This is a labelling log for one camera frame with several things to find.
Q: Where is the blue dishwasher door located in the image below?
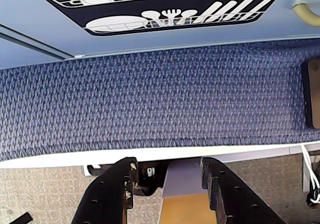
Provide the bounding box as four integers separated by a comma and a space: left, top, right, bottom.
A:
0, 0, 320, 59

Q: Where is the black flat strip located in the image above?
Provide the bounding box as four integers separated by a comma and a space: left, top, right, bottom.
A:
14, 211, 34, 224

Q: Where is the white cable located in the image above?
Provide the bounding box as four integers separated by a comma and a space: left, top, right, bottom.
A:
301, 145, 315, 192

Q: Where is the blue toy kitchen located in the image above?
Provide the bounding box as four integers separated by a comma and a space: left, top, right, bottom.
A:
0, 0, 320, 71

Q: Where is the gray and wooden block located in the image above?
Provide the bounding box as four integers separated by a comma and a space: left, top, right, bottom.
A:
159, 158, 218, 224

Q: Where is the black framed flat panel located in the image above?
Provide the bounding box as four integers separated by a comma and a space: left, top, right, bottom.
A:
301, 60, 320, 129

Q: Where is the gold dishwasher door handle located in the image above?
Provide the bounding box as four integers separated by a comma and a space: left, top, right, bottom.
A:
291, 3, 320, 27

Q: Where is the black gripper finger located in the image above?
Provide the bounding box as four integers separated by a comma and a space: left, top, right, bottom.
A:
200, 157, 287, 224
71, 156, 140, 224

